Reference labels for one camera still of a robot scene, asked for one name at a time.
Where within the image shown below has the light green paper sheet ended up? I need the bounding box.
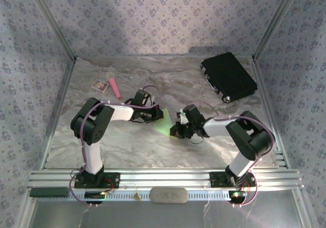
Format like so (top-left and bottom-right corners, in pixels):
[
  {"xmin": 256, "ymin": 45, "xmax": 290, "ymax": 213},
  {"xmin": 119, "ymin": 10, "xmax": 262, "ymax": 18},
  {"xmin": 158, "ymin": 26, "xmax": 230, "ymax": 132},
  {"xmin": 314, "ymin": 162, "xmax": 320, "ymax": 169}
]
[{"xmin": 153, "ymin": 107, "xmax": 176, "ymax": 136}]

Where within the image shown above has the pink toy microphone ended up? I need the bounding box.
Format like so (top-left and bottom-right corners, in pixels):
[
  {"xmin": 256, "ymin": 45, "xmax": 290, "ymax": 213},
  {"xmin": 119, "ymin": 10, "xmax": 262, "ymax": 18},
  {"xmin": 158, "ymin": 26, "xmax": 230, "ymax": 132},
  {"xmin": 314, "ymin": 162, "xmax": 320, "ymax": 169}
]
[{"xmin": 106, "ymin": 72, "xmax": 123, "ymax": 100}]

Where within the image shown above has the small card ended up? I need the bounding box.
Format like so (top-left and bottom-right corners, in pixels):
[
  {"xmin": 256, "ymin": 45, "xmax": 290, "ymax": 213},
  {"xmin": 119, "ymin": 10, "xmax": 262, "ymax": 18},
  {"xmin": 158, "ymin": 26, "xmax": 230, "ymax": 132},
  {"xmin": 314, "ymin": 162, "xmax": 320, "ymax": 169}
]
[{"xmin": 91, "ymin": 79, "xmax": 110, "ymax": 93}]

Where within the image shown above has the grey oval stone pad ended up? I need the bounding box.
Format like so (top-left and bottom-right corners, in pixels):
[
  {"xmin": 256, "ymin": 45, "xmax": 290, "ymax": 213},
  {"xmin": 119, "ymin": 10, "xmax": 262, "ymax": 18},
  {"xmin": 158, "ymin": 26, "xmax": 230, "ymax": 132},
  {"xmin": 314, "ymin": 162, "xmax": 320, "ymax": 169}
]
[{"xmin": 149, "ymin": 187, "xmax": 189, "ymax": 204}]

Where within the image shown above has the black ribbed hard case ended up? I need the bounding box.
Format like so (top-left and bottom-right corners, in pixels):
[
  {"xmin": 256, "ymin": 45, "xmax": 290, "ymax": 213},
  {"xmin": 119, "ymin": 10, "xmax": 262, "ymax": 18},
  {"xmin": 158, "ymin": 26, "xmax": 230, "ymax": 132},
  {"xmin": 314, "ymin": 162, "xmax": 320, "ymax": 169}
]
[{"xmin": 200, "ymin": 51, "xmax": 258, "ymax": 104}]

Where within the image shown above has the small circuit board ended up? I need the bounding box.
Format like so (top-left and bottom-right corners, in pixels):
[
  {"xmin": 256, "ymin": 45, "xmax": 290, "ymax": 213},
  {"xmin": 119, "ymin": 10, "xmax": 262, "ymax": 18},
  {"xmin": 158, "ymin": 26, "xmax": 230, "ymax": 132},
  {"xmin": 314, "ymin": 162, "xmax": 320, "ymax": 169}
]
[
  {"xmin": 228, "ymin": 190, "xmax": 248, "ymax": 198},
  {"xmin": 85, "ymin": 191, "xmax": 106, "ymax": 200}
]

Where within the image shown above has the black flat bar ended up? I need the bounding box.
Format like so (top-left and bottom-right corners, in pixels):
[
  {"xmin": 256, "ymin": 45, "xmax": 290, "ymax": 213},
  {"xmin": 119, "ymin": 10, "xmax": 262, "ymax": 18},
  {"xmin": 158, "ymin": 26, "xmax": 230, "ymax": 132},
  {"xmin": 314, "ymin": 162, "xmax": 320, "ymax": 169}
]
[{"xmin": 30, "ymin": 187, "xmax": 70, "ymax": 197}]

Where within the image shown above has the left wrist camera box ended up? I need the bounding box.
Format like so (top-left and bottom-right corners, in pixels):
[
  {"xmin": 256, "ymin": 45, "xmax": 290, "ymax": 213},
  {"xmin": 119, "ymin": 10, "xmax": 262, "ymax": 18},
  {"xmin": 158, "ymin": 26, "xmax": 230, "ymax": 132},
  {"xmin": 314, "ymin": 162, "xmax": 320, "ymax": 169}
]
[{"xmin": 132, "ymin": 90, "xmax": 151, "ymax": 106}]

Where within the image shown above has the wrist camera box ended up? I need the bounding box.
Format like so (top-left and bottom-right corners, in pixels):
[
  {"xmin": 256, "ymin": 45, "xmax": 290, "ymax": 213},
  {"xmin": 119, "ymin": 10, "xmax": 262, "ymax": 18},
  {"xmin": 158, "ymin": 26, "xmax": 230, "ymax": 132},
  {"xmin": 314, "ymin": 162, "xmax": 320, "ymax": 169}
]
[
  {"xmin": 176, "ymin": 104, "xmax": 204, "ymax": 124},
  {"xmin": 132, "ymin": 90, "xmax": 151, "ymax": 106}
]

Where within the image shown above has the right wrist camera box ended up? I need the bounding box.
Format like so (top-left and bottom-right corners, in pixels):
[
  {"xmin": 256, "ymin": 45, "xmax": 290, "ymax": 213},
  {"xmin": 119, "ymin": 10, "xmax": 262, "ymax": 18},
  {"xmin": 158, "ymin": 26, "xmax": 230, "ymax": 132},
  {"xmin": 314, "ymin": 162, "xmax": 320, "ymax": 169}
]
[{"xmin": 176, "ymin": 104, "xmax": 204, "ymax": 124}]

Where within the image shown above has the aluminium mounting rail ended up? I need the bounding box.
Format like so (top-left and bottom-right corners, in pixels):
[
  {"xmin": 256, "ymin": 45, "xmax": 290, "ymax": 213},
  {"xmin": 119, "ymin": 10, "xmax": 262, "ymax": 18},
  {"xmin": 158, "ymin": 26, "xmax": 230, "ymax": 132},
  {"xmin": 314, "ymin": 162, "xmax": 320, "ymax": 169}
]
[{"xmin": 27, "ymin": 169, "xmax": 305, "ymax": 191}]

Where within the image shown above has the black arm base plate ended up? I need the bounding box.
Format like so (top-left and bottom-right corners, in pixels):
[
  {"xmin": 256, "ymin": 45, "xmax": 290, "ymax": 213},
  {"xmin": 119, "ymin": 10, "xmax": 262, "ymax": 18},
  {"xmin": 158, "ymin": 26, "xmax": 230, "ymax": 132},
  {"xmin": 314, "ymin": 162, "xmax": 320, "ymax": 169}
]
[
  {"xmin": 209, "ymin": 172, "xmax": 257, "ymax": 188},
  {"xmin": 73, "ymin": 172, "xmax": 121, "ymax": 189}
]

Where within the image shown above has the slotted aluminium cable duct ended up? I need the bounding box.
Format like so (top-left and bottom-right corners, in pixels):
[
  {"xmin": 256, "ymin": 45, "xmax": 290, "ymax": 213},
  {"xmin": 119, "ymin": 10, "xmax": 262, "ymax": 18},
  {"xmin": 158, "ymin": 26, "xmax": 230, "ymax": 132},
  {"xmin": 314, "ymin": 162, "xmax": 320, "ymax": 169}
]
[{"xmin": 68, "ymin": 190, "xmax": 234, "ymax": 201}]

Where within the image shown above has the aluminium side rail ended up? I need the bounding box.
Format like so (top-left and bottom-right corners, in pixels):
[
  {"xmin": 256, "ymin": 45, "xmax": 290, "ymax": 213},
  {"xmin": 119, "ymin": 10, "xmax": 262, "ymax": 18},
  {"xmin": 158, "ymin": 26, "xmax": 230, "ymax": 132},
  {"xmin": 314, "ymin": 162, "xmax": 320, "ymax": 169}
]
[
  {"xmin": 252, "ymin": 56, "xmax": 291, "ymax": 169},
  {"xmin": 39, "ymin": 57, "xmax": 77, "ymax": 170}
]

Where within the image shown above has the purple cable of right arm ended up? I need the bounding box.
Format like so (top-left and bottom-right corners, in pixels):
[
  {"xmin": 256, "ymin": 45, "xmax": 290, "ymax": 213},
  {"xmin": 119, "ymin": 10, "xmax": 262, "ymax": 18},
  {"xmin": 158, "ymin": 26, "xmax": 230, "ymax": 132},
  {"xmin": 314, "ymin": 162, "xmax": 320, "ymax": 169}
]
[{"xmin": 196, "ymin": 101, "xmax": 277, "ymax": 209}]

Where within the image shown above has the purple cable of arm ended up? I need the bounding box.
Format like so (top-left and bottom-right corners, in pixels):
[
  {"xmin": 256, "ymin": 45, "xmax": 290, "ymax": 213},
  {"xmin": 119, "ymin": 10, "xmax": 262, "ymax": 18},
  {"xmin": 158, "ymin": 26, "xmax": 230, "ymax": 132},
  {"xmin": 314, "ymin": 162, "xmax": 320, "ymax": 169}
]
[
  {"xmin": 196, "ymin": 101, "xmax": 277, "ymax": 209},
  {"xmin": 70, "ymin": 85, "xmax": 162, "ymax": 209}
]

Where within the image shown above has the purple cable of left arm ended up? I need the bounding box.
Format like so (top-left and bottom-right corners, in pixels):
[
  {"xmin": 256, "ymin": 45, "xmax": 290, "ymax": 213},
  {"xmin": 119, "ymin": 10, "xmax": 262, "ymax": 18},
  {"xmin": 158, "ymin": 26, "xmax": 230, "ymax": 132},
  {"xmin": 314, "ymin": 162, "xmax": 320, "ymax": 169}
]
[{"xmin": 70, "ymin": 85, "xmax": 162, "ymax": 209}]

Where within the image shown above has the aluminium frame post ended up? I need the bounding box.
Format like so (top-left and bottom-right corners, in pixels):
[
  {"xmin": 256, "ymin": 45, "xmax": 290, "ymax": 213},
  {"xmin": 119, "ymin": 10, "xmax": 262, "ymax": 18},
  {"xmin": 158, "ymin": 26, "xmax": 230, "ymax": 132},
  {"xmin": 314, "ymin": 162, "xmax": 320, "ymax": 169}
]
[
  {"xmin": 251, "ymin": 0, "xmax": 304, "ymax": 61},
  {"xmin": 25, "ymin": 0, "xmax": 77, "ymax": 62}
]

